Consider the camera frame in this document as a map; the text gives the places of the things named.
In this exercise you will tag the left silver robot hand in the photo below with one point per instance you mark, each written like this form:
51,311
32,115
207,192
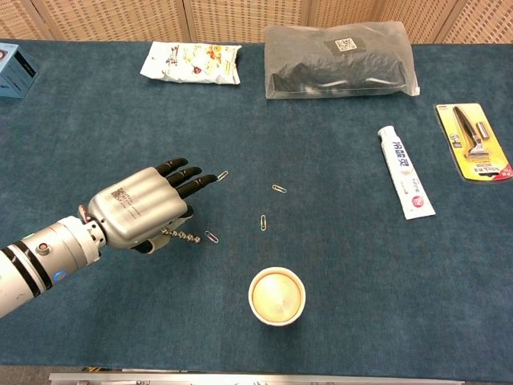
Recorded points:
136,208

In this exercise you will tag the white toothpaste tube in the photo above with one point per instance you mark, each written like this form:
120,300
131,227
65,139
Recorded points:
405,172

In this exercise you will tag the yellow razor blister pack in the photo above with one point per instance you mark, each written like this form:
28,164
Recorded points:
477,144

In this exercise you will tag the white snack bag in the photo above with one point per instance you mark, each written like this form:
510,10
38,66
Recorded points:
188,64

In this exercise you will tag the clear bag with black contents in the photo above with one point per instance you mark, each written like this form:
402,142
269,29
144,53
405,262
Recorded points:
340,64

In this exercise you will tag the wicker folding screen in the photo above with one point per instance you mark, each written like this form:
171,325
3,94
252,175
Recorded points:
240,18

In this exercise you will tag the silver metal chain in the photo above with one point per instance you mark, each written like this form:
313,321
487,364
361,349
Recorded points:
186,236

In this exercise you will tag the aluminium frame rail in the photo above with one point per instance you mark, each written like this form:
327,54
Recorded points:
240,378

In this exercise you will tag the silver paperclip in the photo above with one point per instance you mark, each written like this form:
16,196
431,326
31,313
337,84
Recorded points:
279,188
211,237
222,175
263,222

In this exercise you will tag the cream paper cup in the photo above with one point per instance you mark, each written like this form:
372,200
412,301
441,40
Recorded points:
276,297

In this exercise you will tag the blue cardboard box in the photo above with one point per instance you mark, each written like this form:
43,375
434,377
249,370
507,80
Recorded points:
16,72

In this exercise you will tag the teal table cloth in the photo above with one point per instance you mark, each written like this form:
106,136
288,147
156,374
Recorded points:
320,240

